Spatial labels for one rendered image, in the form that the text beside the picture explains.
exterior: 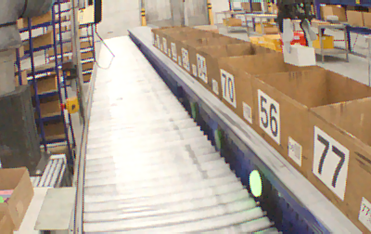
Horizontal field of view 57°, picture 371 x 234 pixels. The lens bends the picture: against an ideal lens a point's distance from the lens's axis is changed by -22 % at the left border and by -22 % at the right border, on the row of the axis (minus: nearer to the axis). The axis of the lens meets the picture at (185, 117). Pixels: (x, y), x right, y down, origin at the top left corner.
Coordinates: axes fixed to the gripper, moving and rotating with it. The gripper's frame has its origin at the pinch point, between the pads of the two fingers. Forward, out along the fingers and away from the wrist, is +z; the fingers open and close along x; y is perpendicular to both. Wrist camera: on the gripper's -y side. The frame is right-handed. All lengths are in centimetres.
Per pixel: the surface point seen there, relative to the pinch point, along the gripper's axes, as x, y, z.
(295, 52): -2.8, 3.4, 0.6
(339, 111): 1.0, 19.8, 12.4
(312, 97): 13.6, -19.2, 19.7
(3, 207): -88, 1, 32
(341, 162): -8.4, 36.5, 16.5
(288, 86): 4.5, -19.3, 15.1
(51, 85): -104, -235, 38
